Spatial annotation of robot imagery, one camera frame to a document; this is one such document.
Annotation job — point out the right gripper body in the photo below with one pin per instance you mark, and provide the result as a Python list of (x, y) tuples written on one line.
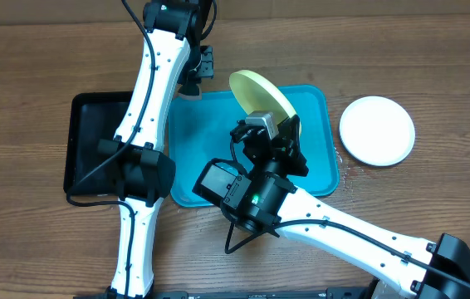
[(298, 166)]

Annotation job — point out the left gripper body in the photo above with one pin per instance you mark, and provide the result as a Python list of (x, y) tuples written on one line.
[(200, 65)]

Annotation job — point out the green and pink sponge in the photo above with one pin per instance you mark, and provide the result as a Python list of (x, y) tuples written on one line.
[(190, 91)]

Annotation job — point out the yellow-green plate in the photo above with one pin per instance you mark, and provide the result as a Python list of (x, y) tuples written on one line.
[(264, 104)]

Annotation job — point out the white plate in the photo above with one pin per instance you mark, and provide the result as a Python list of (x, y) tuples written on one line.
[(377, 131)]

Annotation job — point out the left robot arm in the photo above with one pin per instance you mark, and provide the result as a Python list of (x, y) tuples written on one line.
[(171, 62)]

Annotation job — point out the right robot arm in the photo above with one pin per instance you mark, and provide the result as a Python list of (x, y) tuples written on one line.
[(264, 201)]

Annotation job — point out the teal serving tray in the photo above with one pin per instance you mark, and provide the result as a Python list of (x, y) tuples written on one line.
[(200, 130)]

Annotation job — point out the black rectangular tray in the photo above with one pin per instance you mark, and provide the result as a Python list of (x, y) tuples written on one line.
[(95, 116)]

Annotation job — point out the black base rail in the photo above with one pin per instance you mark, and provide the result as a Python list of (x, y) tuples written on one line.
[(329, 293)]

